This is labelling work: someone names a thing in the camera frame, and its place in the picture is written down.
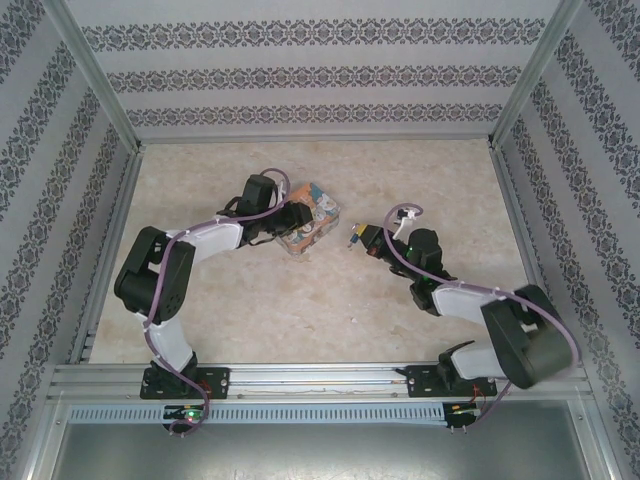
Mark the cartoon printed LOVE box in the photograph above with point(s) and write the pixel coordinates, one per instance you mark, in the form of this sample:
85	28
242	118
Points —
320	200

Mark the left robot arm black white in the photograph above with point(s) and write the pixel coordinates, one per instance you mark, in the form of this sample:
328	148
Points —
215	240

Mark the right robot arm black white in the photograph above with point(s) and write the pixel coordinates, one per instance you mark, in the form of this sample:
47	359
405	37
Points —
460	302

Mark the grey sheet metal tray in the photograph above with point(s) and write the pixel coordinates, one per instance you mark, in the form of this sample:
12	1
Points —
320	455

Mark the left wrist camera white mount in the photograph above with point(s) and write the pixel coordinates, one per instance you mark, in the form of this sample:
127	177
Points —
285	189

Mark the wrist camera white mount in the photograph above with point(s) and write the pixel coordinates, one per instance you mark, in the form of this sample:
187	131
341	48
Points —
285	189
402	227

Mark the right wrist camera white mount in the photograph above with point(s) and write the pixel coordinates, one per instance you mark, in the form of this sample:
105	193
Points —
402	227

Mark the aluminium side rail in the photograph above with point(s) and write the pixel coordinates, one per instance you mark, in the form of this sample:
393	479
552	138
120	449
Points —
109	250
522	220

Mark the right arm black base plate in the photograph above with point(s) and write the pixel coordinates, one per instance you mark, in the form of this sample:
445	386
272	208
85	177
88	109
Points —
417	380

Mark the aluminium mounting rail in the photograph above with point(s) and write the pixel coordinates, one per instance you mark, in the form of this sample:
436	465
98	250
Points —
310	375

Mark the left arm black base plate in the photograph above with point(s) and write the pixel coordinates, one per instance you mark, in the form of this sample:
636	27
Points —
217	382

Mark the aluminium frame post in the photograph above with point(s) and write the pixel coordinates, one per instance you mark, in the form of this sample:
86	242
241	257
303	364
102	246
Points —
90	70
537	70

